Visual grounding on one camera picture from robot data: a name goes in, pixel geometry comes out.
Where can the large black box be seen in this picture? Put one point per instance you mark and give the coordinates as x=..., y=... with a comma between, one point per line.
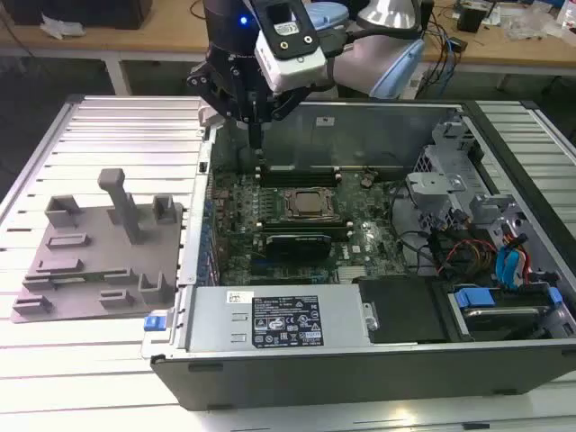
x=81, y=11

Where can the black case lock tab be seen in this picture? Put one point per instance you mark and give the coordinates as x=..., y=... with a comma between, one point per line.
x=203, y=167

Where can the silver finned heatsink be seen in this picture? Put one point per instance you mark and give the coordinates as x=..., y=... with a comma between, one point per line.
x=351, y=274

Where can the round coin battery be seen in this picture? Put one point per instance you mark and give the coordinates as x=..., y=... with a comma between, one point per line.
x=365, y=181

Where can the black and grey PC case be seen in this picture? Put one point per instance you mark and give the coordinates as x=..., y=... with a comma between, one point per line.
x=315, y=382

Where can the grey parts rack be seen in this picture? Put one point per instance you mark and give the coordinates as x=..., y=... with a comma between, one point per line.
x=99, y=252

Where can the metal CPU socket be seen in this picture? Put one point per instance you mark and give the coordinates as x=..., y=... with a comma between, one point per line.
x=288, y=204

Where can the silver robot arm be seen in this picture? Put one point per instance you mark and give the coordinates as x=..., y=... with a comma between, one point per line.
x=355, y=63

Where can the black graphics card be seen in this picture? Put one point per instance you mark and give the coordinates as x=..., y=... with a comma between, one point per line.
x=297, y=246

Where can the black round internal speaker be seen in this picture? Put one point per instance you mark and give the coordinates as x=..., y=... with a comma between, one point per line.
x=249, y=159

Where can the white sticker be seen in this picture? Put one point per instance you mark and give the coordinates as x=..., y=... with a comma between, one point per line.
x=325, y=121

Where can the black RAM slot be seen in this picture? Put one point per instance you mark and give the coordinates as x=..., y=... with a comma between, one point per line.
x=297, y=178
x=297, y=221
x=297, y=231
x=297, y=226
x=315, y=167
x=297, y=173
x=297, y=184
x=342, y=236

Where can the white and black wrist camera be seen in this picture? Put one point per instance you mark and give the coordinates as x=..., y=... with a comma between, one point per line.
x=292, y=67

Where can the white crumpled paper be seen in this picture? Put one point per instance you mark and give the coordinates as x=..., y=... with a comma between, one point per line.
x=63, y=24

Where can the green motherboard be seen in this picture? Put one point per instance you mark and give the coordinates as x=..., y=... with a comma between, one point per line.
x=234, y=211

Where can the wooden desk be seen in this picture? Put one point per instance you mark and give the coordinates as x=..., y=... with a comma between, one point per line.
x=157, y=40

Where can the grey metal drive cage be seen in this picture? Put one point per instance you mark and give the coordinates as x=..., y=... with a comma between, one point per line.
x=432, y=189

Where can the blue case latch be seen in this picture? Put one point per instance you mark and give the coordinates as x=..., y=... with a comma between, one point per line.
x=155, y=323

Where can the black and silver disk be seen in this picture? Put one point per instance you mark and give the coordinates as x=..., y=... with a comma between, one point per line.
x=504, y=321

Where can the silver power supply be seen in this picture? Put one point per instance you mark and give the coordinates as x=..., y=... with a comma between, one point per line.
x=211, y=324

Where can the silver CPU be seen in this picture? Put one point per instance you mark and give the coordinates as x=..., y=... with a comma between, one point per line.
x=313, y=201

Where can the small black device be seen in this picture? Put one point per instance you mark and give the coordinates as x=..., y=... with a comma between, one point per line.
x=470, y=19

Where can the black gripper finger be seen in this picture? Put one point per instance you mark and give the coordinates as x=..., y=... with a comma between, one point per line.
x=285, y=105
x=211, y=85

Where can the blue disk carrier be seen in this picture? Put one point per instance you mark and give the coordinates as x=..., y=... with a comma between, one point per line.
x=472, y=299

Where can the black plastic cover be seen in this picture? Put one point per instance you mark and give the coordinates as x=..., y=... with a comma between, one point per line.
x=400, y=310

